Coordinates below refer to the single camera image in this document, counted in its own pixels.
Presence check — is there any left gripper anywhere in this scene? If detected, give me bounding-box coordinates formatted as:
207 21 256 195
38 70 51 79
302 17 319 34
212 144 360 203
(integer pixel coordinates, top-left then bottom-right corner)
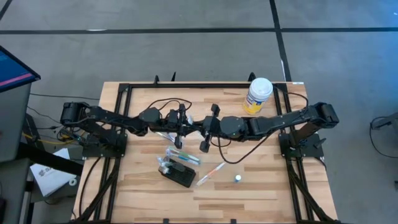
160 104 198 149

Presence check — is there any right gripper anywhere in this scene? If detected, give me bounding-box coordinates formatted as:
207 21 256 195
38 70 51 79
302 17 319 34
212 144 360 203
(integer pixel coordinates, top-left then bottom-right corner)
197 105 223 153

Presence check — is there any black wire toothbrush holder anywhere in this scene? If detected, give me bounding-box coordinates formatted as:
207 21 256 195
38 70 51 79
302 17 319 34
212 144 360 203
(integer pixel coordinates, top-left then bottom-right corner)
157 157 197 189

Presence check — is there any yellow Lysol wipes canister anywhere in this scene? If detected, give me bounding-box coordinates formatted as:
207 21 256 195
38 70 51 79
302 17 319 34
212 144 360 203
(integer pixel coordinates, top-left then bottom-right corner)
242 77 274 116

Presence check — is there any black metal beam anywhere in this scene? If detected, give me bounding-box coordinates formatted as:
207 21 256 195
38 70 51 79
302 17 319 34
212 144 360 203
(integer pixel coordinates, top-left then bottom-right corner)
17 142 85 177

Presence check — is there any white printed booklet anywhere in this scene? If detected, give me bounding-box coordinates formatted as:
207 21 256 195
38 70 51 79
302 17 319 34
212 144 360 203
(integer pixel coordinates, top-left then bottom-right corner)
29 147 78 198

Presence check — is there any grey metal leg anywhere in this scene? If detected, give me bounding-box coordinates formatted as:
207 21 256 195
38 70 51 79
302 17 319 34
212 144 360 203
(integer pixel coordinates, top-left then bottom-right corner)
371 111 398 131

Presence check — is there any blue-screen monitor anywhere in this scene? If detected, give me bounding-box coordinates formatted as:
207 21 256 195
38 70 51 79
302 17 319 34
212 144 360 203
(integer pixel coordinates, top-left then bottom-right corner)
0 45 42 93

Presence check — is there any dark grey cabinet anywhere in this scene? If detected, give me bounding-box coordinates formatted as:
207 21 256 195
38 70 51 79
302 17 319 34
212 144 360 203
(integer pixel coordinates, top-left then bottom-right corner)
0 157 34 224

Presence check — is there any black aluminium table frame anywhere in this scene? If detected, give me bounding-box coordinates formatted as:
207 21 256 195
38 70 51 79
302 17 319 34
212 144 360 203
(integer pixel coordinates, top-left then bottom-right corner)
73 72 341 224

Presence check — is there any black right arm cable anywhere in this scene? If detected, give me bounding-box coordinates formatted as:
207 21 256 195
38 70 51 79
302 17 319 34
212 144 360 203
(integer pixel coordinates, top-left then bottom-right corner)
210 86 309 165

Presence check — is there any black hanging base cable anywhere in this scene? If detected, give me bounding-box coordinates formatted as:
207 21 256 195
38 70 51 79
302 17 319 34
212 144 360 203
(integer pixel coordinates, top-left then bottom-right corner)
78 156 103 218

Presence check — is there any thin black floor cable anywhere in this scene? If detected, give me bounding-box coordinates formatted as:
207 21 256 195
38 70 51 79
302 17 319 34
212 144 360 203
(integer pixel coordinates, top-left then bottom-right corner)
29 92 100 101

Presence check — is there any yellow cable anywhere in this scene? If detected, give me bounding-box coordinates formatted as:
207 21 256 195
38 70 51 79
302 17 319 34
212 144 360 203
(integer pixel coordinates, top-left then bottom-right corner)
21 133 77 146

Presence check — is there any black looped floor cable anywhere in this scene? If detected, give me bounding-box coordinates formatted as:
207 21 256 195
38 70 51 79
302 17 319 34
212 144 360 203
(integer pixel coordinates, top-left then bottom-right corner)
369 116 398 159

